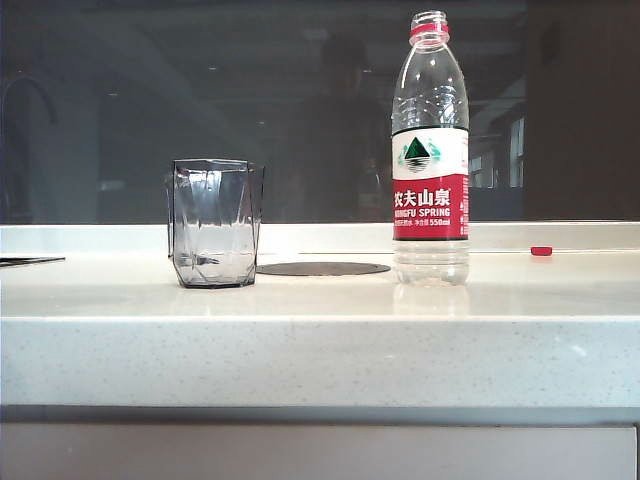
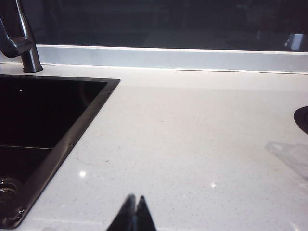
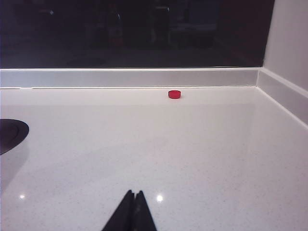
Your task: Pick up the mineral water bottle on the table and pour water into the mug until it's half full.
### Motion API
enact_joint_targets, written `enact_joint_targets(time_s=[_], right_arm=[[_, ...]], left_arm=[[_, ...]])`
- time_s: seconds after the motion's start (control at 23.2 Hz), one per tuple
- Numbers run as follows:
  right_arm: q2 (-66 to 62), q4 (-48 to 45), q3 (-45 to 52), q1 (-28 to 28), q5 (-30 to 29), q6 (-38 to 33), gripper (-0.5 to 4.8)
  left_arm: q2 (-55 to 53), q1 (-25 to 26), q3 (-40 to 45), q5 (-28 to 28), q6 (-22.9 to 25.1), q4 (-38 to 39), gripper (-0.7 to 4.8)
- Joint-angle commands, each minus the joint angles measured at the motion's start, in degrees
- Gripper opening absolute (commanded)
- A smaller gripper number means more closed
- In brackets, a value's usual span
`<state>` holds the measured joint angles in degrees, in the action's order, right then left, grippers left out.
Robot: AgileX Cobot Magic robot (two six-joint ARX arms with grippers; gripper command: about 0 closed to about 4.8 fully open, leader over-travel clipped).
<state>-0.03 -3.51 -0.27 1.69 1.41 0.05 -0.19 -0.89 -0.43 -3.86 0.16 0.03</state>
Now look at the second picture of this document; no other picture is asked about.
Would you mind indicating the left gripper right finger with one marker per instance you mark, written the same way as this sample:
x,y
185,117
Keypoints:
x,y
144,216

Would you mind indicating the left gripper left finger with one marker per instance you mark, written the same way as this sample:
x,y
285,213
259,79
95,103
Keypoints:
x,y
125,216

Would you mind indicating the metal sink drain strainer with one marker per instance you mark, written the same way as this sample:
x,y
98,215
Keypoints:
x,y
8,187

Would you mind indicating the black rectangular sink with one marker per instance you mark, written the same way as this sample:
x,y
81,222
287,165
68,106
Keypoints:
x,y
48,115

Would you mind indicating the black round flat disc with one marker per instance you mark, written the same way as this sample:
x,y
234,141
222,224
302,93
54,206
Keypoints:
x,y
302,120

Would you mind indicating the dark metal gooseneck faucet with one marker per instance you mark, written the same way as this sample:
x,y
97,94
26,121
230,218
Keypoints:
x,y
30,55

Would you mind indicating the dark glass window pane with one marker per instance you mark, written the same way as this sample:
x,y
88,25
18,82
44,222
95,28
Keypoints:
x,y
144,24

